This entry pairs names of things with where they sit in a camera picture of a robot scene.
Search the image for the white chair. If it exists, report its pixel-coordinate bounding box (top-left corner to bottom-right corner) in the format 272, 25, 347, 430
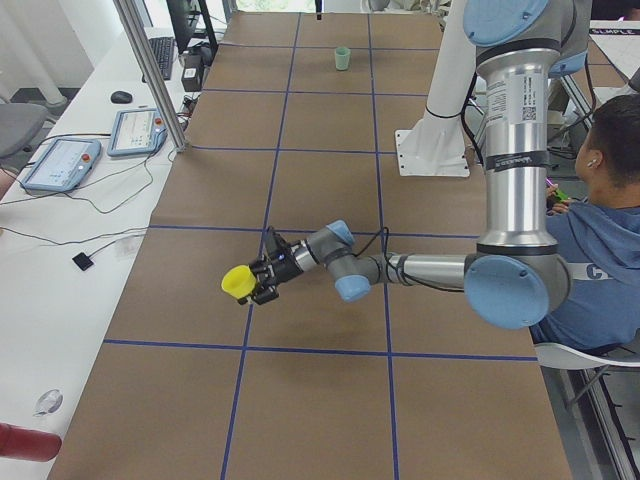
535, 342, 640, 411

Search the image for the brown paper table cover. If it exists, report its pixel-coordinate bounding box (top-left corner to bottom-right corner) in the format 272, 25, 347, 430
50, 1, 571, 479

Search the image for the far blue teach pendant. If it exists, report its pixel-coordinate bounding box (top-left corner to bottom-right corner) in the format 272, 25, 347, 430
107, 108, 167, 157

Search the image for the black computer mouse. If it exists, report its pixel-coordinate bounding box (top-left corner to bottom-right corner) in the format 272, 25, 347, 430
110, 90, 133, 104

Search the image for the black keyboard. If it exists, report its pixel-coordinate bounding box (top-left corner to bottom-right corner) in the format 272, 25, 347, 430
148, 37, 176, 80

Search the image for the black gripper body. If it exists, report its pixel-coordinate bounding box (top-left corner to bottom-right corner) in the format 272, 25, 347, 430
264, 242, 303, 288

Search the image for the black computer monitor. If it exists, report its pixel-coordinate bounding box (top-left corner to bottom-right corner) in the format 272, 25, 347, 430
166, 0, 218, 55

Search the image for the near blue teach pendant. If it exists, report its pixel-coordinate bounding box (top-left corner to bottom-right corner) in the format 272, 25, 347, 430
20, 137, 102, 193

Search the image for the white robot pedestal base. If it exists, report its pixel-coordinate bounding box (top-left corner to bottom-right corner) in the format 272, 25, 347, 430
395, 0, 476, 178

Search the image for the small black square pad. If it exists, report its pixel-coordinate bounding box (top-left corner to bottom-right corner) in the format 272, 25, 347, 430
72, 252, 94, 271

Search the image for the black power box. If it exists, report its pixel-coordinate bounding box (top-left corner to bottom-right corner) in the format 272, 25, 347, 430
180, 51, 204, 92

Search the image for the aluminium frame post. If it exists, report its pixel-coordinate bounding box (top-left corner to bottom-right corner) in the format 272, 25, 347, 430
113, 0, 187, 153

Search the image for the person in blue hoodie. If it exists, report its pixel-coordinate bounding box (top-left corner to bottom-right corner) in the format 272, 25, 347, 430
530, 94, 639, 352

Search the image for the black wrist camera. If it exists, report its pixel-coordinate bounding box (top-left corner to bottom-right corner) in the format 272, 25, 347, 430
264, 226, 291, 261

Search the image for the green plastic cup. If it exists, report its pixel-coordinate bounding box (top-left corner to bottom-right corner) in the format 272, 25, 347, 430
334, 46, 351, 71

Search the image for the yellow plastic cup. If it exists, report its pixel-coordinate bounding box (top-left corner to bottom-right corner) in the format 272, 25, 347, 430
221, 265, 258, 301

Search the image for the red cylinder bottle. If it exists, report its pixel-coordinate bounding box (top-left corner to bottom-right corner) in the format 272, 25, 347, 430
1, 423, 62, 462

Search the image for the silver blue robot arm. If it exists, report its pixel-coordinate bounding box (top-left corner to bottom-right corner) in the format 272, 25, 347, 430
236, 1, 591, 329

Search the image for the blue teach pendant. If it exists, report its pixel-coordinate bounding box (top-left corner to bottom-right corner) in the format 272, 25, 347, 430
107, 108, 167, 157
20, 137, 102, 193

